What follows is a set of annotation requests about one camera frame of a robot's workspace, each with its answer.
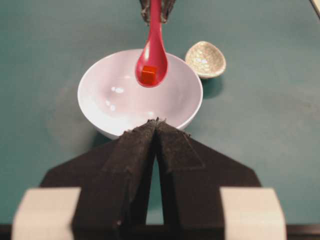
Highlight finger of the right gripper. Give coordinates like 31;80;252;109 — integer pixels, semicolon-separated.
160;0;176;24
139;0;151;25

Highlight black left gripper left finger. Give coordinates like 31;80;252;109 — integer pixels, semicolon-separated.
11;116;160;240

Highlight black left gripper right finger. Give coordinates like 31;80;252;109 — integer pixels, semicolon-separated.
154;117;287;240

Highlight red plastic spoon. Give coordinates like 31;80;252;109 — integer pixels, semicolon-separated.
135;0;168;88

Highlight small red block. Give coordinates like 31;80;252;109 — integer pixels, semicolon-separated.
140;65;157;86

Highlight white ceramic bowl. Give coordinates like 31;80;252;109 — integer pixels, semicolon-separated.
77;49;203;140

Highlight small speckled beige dish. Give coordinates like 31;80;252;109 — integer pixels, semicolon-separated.
184;41;227;79

